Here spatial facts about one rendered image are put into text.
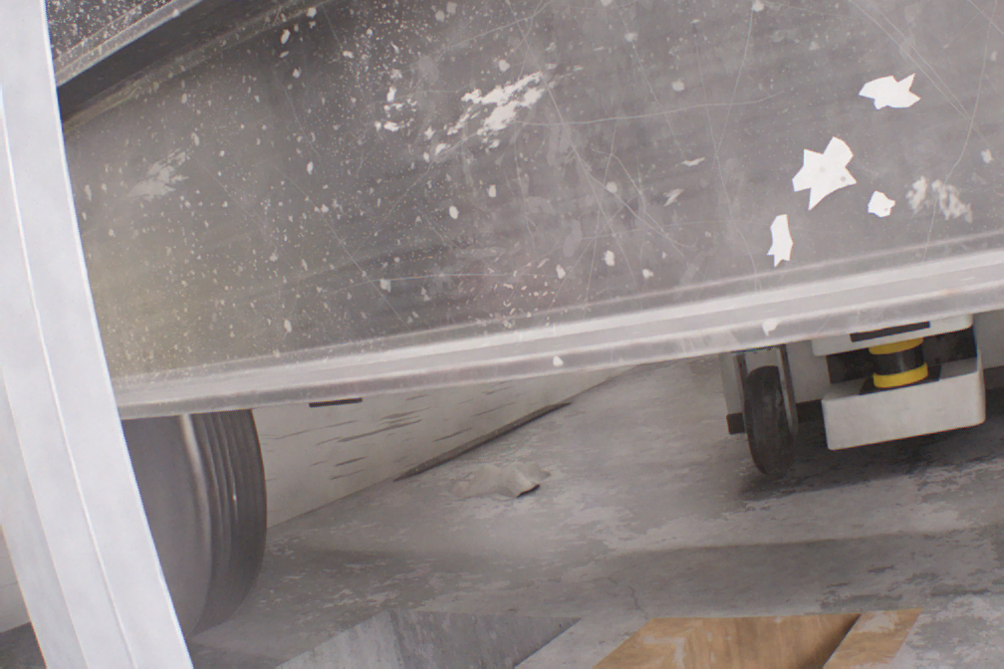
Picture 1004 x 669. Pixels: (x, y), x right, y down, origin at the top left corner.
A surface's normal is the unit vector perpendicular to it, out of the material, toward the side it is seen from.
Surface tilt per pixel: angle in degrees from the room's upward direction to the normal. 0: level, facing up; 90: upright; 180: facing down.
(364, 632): 90
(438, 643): 90
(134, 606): 90
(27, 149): 90
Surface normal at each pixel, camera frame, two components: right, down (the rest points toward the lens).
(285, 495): 0.79, -0.15
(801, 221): -0.58, 0.15
